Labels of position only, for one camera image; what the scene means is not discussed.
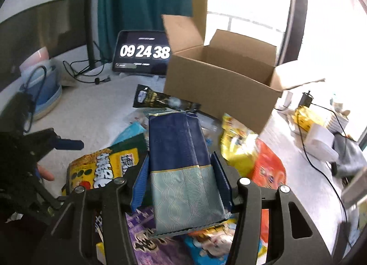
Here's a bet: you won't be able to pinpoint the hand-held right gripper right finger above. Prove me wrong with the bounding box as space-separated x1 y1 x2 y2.
211 152 334 265

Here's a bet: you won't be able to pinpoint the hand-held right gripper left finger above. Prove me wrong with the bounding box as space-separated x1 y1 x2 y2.
33 154 150 265

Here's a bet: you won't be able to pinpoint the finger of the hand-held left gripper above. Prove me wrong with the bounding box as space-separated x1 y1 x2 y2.
27 128 84 165
33 180 63 215

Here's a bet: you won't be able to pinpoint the bright yellow snack packet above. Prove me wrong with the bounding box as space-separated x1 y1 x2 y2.
221 113 259 176

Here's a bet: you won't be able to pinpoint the yellow snack packet green dots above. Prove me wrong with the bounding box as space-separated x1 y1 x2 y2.
61 149 127 197

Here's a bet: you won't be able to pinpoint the dark green snack packet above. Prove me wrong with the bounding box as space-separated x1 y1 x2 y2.
110 133 150 179

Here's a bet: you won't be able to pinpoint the navy and teal snack packet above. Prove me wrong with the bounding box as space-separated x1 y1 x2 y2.
147 111 231 238

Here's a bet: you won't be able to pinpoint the orange snack packet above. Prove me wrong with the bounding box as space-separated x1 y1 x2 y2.
248 139 287 251

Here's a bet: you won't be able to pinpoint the light blue snack packet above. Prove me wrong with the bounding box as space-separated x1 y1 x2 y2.
113 123 147 145

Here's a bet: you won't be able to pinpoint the purple snack packet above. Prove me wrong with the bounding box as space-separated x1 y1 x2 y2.
126 208 190 265

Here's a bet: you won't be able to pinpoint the blue cartoon snack packet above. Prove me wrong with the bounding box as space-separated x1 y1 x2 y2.
183 219 267 265

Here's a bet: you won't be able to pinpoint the black snack packet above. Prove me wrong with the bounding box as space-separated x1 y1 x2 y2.
133 84 201 113

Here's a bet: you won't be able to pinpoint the cardboard box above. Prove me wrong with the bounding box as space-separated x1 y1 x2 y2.
161 14 326 135

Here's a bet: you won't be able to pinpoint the person's left hand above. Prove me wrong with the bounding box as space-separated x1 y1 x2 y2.
37 164 55 182

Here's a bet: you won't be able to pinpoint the blue white round appliance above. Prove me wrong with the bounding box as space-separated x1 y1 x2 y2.
19 47 63 122

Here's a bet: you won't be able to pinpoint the white charger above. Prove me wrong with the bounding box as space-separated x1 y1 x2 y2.
282 90 293 110

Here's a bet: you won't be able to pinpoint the white plastic device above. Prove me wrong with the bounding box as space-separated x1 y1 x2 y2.
304 126 340 162

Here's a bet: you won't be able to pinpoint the yellow wipes pack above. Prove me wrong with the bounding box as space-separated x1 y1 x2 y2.
295 106 326 133

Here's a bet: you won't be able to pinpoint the black charger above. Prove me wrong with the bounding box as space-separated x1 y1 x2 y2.
301 91 314 107

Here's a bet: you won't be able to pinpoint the black tablet clock display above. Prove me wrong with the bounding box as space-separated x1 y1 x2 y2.
112 30 172 76

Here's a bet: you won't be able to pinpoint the white slotted basket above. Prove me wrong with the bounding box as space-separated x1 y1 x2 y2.
327 110 350 133

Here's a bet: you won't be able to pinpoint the grey cloth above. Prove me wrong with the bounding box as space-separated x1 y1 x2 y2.
333 134 367 178

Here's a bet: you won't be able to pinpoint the black cable with plug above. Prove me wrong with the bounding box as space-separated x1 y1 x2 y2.
62 40 112 85

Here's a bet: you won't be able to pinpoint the long black cable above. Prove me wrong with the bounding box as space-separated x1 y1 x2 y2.
298 101 348 222

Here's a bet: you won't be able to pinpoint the black window frame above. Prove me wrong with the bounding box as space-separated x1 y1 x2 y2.
279 0 309 65

